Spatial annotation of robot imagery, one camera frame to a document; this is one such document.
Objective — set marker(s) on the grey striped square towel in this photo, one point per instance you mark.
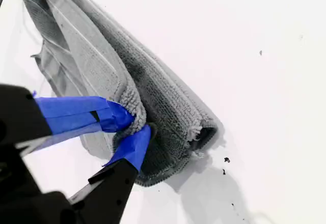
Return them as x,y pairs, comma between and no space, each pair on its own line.
152,94

